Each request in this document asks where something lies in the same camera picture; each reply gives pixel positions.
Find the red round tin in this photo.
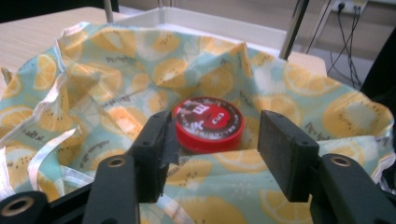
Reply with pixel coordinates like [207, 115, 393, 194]
[172, 96, 247, 154]

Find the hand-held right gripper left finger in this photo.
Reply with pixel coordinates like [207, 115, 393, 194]
[127, 110, 180, 204]

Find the grey metal pole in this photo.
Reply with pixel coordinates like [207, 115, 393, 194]
[104, 0, 115, 23]

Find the dark object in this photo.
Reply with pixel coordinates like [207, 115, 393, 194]
[360, 27, 396, 110]

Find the dark metal stand pole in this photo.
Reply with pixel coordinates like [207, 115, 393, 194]
[278, 0, 311, 61]

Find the lemon print cloth bag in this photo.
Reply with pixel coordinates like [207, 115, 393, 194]
[0, 21, 396, 224]

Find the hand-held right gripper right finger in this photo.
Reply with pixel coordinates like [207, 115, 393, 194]
[257, 109, 320, 203]

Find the dark panel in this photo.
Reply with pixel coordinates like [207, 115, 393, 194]
[0, 0, 120, 23]

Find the white thin stand pole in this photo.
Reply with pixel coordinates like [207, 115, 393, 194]
[306, 0, 332, 54]

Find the white plastic cart tray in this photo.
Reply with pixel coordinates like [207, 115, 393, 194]
[113, 7, 288, 59]

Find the white wall socket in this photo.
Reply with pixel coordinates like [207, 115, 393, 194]
[331, 0, 369, 15]

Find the black cable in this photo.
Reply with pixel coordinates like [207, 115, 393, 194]
[348, 6, 363, 90]
[326, 3, 362, 88]

